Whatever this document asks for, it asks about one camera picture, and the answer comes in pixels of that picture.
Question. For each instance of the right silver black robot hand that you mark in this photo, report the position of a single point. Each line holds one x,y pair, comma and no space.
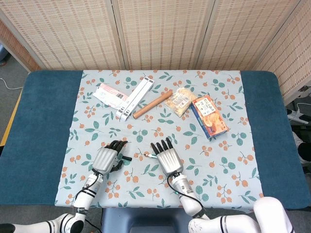
168,160

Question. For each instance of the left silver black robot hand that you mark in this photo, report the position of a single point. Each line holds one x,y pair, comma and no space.
104,159

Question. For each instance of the green white marker body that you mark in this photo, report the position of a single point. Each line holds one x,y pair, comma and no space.
151,155

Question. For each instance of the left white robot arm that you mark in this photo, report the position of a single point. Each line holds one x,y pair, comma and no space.
83,199

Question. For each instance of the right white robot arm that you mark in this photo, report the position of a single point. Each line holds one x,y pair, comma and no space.
192,204

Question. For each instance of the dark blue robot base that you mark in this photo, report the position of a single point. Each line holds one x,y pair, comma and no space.
145,221

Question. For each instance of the floral fruit print tablecloth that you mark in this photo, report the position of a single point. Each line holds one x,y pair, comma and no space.
170,126

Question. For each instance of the brown wooden rolling pin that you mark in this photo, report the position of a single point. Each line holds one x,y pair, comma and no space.
151,104

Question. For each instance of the blue orange snack box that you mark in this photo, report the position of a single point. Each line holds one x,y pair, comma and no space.
210,119

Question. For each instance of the clear bag of snacks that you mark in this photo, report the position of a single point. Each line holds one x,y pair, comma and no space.
180,100

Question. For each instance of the pink white plastic packet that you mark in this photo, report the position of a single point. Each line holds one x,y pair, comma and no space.
109,94

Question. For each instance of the blue felt table cover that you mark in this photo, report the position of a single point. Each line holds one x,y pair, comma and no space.
39,126

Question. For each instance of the woven bamboo folding screen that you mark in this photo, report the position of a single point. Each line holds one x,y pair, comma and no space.
158,31

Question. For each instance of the white power strip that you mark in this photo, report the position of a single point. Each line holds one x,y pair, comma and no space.
297,116

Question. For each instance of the black shoe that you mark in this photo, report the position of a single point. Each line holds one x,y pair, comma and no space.
305,153

